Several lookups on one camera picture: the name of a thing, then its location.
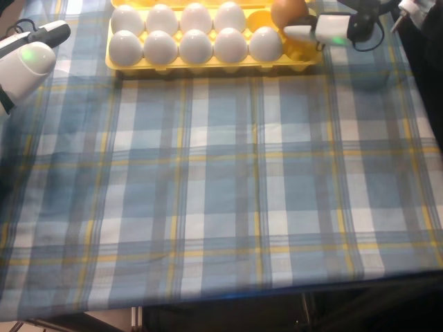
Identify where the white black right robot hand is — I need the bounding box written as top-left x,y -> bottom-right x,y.
282,12 -> 352,48

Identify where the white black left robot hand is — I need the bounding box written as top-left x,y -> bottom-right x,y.
0,19 -> 72,59

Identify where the yellow-brown toy egg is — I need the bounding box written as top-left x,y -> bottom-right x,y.
270,0 -> 309,28

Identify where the yellow plastic egg box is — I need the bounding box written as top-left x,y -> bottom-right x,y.
105,0 -> 325,75

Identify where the blue plaid tablecloth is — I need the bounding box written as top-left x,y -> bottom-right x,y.
0,0 -> 443,321

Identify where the metal table leg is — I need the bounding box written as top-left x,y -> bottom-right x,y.
130,306 -> 143,332
300,293 -> 312,332

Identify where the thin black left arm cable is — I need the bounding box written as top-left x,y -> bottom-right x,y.
9,17 -> 35,35

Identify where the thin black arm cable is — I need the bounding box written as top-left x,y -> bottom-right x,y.
9,17 -> 35,35
352,13 -> 386,53

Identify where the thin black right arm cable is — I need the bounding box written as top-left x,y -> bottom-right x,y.
352,13 -> 386,53

